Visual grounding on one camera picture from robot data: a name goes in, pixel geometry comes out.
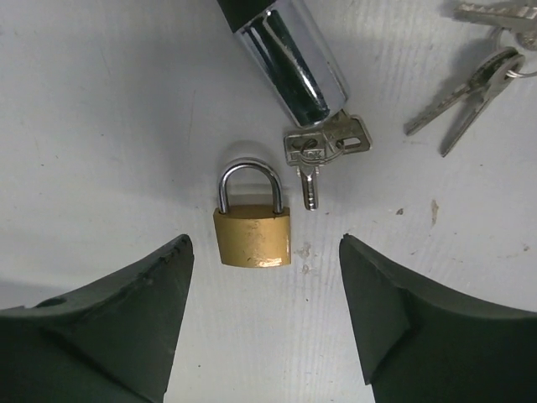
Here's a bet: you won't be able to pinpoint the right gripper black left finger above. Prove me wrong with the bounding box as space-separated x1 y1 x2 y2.
1 235 194 402

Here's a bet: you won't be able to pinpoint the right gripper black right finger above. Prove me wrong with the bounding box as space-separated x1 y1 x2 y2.
339 235 536 402

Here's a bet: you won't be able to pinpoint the small brass padlock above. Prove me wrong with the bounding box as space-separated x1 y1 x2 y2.
213 158 291 269

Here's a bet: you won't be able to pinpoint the cable lock keys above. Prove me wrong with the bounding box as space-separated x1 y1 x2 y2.
284 110 372 211

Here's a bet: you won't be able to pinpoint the red cable lock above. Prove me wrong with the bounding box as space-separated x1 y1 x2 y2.
218 0 349 128

